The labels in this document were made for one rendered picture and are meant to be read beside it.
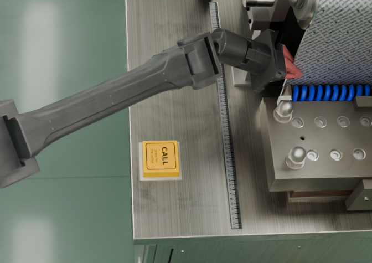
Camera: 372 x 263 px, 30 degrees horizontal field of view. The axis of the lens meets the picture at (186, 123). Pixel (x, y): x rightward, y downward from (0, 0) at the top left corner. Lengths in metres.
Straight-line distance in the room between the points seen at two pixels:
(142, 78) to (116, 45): 1.52
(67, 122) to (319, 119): 0.53
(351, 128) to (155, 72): 0.43
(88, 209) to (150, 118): 0.92
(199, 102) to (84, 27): 1.26
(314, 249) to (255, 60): 0.47
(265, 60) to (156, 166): 0.30
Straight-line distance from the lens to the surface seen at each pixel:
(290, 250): 1.49
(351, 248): 1.52
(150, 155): 1.36
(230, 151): 1.41
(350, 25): 1.22
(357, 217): 1.42
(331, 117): 1.35
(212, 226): 1.35
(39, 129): 1.00
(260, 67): 1.24
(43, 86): 2.53
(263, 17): 1.30
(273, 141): 1.29
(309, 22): 1.18
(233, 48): 1.20
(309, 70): 1.33
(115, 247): 2.27
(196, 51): 1.15
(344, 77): 1.37
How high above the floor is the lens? 2.16
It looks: 62 degrees down
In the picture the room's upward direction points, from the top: 11 degrees clockwise
